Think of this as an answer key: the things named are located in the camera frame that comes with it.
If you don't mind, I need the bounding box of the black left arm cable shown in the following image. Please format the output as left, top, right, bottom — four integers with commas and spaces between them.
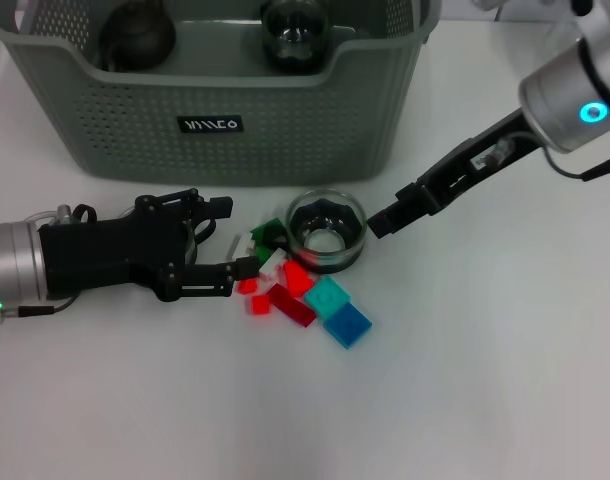
0, 294, 81, 327

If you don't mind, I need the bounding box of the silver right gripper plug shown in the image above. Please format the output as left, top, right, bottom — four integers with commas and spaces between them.
488, 139, 517, 165

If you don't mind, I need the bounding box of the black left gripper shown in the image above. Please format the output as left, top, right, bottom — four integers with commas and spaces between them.
37, 188, 259, 304

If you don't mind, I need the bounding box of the dark red flat brick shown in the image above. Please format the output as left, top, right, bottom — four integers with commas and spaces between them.
267, 283, 317, 329

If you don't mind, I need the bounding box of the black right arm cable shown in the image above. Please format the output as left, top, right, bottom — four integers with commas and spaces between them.
542, 144, 610, 182

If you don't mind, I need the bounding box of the blue square flat brick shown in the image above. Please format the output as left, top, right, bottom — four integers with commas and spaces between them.
322, 302, 374, 350

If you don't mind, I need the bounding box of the grey-green perforated storage bin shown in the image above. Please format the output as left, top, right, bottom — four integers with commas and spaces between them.
0, 0, 442, 189

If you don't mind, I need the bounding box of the black round teapot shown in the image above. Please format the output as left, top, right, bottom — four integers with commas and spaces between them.
98, 0, 178, 72

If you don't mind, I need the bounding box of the teal square flat brick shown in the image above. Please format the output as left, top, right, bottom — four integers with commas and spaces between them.
303, 276, 353, 320

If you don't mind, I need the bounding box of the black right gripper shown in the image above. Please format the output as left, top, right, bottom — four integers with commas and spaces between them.
367, 107, 551, 239

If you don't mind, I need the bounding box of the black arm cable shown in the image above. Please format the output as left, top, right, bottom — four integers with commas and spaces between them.
0, 294, 81, 327
542, 144, 610, 182

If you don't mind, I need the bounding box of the red sloped toy brick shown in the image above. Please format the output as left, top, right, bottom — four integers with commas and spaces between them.
283, 259, 315, 297

